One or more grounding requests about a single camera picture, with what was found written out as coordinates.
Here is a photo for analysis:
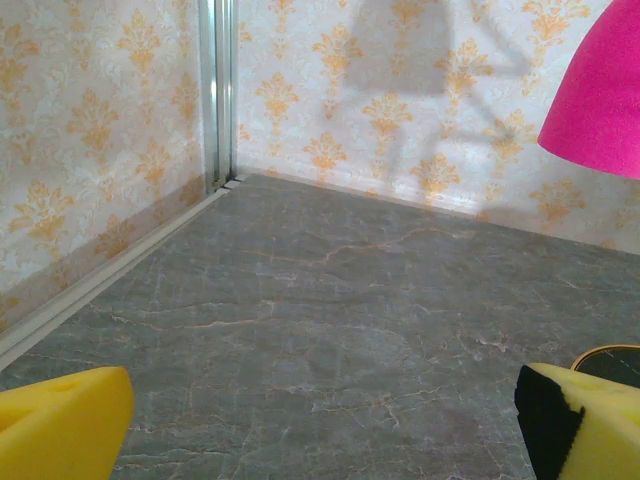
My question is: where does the gold wire glass rack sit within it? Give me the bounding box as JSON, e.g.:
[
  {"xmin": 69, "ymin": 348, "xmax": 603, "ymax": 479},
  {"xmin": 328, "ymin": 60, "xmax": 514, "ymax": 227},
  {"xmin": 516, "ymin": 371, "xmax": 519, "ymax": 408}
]
[{"xmin": 573, "ymin": 344, "xmax": 640, "ymax": 389}]

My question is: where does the pink flocked wine glass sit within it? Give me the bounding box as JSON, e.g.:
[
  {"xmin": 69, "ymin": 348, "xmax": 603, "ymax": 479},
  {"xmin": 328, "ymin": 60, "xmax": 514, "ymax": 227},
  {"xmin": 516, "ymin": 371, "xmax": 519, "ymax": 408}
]
[{"xmin": 537, "ymin": 0, "xmax": 640, "ymax": 180}]

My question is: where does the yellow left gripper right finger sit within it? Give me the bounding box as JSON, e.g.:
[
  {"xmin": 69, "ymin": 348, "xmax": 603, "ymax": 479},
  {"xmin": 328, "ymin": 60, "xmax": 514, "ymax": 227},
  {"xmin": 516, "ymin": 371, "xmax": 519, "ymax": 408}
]
[{"xmin": 516, "ymin": 363, "xmax": 640, "ymax": 480}]

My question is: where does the aluminium table side rail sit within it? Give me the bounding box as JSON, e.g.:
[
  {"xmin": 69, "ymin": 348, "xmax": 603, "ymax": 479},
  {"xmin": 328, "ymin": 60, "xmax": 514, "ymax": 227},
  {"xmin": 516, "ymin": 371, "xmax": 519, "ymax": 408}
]
[{"xmin": 0, "ymin": 187, "xmax": 242, "ymax": 374}]

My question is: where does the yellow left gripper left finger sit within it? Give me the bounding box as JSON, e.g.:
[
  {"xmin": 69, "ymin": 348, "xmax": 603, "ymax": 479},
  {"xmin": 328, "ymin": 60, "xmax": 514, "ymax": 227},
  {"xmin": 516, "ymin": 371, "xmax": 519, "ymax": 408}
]
[{"xmin": 0, "ymin": 366, "xmax": 135, "ymax": 480}]

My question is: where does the aluminium frame corner post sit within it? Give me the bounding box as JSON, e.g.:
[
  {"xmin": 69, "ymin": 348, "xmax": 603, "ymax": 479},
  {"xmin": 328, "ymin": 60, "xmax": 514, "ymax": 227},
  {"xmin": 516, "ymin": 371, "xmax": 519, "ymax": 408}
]
[{"xmin": 198, "ymin": 0, "xmax": 239, "ymax": 190}]

